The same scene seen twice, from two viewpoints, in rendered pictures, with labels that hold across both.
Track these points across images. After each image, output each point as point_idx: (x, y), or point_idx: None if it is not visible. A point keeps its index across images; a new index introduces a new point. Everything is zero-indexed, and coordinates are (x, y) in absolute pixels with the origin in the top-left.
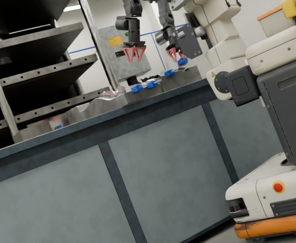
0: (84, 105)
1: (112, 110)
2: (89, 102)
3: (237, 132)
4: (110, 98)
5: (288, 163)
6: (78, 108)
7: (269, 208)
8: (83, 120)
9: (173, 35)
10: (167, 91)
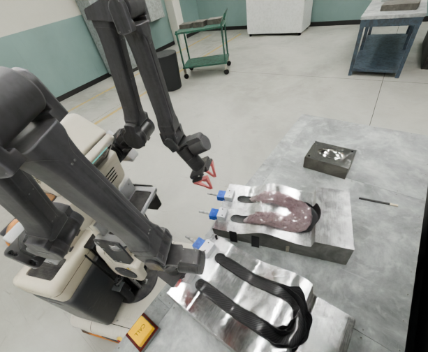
0: (315, 197)
1: (245, 185)
2: (315, 203)
3: None
4: (256, 190)
5: (153, 279)
6: (315, 190)
7: None
8: (260, 167)
9: (156, 189)
10: (207, 233)
